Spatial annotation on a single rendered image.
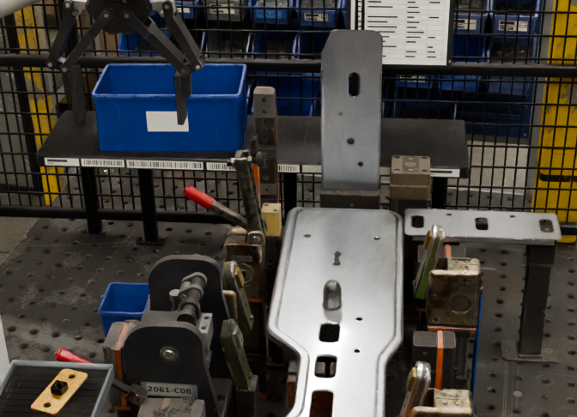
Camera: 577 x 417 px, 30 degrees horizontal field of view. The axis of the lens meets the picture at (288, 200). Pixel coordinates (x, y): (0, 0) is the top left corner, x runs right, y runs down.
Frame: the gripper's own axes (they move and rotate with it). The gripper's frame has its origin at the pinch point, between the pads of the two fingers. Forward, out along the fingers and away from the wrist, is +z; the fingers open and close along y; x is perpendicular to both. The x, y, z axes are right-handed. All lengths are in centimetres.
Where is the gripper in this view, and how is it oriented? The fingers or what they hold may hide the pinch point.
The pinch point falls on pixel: (130, 111)
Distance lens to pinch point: 142.9
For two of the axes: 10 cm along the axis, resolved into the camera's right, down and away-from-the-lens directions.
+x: 0.9, -5.0, 8.6
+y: 10.0, 0.3, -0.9
